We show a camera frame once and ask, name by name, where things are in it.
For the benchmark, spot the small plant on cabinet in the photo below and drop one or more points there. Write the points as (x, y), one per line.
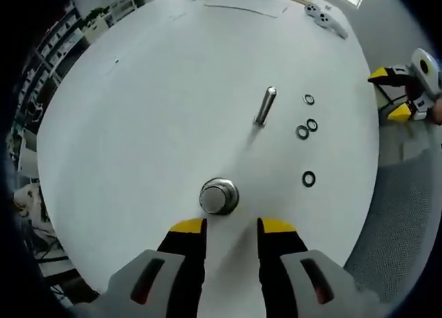
(95, 14)

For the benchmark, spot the grey mesh office chair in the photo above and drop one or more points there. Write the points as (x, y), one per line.
(397, 211)

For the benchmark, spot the shelf with white bins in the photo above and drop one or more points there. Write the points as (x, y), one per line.
(52, 55)

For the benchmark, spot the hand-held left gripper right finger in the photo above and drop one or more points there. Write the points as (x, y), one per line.
(283, 262)

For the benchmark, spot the person's right hand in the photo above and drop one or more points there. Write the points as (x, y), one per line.
(438, 111)

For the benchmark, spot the thick threaded steel stud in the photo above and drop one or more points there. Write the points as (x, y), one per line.
(215, 198)

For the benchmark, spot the black washer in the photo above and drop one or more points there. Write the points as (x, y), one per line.
(308, 123)
(304, 99)
(297, 131)
(303, 178)

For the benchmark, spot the black washer bottom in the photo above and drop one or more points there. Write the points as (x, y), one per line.
(303, 178)

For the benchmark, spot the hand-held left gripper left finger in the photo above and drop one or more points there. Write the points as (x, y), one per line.
(179, 262)

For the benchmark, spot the thin threaded steel stud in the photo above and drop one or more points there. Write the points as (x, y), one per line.
(267, 102)

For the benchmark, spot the white game controller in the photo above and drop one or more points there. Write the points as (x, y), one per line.
(311, 9)
(324, 19)

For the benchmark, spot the black washer top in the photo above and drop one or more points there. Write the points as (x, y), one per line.
(304, 99)

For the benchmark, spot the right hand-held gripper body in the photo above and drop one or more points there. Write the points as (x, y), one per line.
(426, 70)

